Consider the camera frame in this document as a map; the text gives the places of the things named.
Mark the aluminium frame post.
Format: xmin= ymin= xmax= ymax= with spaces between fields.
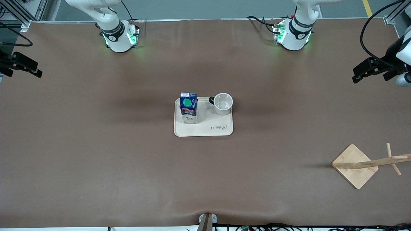
xmin=0 ymin=0 xmax=48 ymax=32
xmin=384 ymin=0 xmax=411 ymax=25

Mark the wooden cup rack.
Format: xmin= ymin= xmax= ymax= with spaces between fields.
xmin=331 ymin=143 xmax=411 ymax=190

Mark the blue milk carton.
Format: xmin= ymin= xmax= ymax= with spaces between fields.
xmin=179 ymin=92 xmax=199 ymax=124

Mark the black arm base cable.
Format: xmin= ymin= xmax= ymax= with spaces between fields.
xmin=120 ymin=0 xmax=142 ymax=23
xmin=247 ymin=15 xmax=277 ymax=35

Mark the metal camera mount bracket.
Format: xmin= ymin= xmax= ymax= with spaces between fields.
xmin=197 ymin=213 xmax=218 ymax=231

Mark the black right arm base cable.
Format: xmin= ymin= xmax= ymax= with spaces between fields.
xmin=120 ymin=0 xmax=142 ymax=23

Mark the black left arm base cable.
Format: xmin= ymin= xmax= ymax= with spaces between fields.
xmin=247 ymin=15 xmax=277 ymax=35

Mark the white smiley mug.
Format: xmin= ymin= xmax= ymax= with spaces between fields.
xmin=209 ymin=93 xmax=233 ymax=116

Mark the beige plastic tray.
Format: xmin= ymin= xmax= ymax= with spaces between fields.
xmin=174 ymin=97 xmax=234 ymax=137

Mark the brown table cover sheet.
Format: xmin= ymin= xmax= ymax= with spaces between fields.
xmin=0 ymin=19 xmax=411 ymax=229

